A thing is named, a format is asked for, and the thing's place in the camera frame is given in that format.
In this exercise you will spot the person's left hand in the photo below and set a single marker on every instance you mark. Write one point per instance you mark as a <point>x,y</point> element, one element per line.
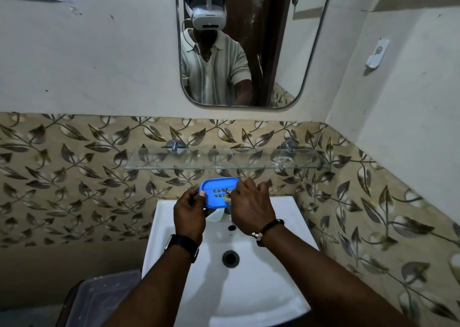
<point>188,217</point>

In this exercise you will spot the wall mirror with metal frame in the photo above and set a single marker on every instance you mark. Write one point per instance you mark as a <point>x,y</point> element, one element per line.
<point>251,43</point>

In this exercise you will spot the round metal sink drain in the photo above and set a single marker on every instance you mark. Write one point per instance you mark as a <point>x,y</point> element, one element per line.
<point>230,259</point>

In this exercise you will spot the chrome shelf bracket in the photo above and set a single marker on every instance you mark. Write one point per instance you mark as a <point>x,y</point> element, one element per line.
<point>175,146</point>
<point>289,145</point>

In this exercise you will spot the blue plastic soap dish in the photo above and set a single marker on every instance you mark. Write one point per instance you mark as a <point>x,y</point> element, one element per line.
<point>217,192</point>

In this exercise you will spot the person's right fingers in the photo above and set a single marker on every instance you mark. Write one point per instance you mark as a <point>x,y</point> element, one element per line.
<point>251,186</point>

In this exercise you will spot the white plastic wall hook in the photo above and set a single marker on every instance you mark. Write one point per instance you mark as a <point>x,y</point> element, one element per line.
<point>377,53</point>

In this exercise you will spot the glass wall shelf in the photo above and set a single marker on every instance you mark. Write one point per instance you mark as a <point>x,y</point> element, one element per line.
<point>215,156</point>

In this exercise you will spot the person's right forearm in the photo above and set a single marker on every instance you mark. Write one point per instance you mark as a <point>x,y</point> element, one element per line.
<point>337,280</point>

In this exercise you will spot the person's right hand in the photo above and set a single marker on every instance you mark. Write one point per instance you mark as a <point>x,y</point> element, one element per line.
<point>248,208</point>

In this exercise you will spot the white ceramic wash basin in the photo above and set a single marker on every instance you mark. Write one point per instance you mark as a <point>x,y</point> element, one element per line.
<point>230,265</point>

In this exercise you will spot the translucent plastic storage bin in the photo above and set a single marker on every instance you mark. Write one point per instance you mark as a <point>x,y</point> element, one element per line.
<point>100,298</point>

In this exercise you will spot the person's left forearm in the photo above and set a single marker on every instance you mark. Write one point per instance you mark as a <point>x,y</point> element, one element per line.
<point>151,287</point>

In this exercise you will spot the black wrist watch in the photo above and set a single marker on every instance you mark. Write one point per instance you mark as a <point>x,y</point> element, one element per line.
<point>183,246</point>

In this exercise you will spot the person's left thumb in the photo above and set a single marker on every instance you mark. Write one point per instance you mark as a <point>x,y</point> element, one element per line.
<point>200,196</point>

